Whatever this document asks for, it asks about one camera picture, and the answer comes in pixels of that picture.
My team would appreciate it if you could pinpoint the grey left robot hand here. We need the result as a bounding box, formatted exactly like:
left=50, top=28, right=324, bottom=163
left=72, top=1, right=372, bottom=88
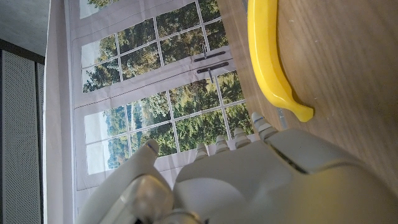
left=74, top=111, right=398, bottom=224

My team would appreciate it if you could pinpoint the yellow toy banana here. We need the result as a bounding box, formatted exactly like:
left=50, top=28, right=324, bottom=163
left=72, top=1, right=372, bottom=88
left=247, top=0, right=315, bottom=123

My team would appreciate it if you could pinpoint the printed window backdrop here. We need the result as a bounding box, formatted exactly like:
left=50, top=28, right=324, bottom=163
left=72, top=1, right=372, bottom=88
left=43, top=0, right=259, bottom=224

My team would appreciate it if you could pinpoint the dark perforated wall panel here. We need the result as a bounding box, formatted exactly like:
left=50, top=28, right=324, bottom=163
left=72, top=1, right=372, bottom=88
left=0, top=39, right=46, bottom=224

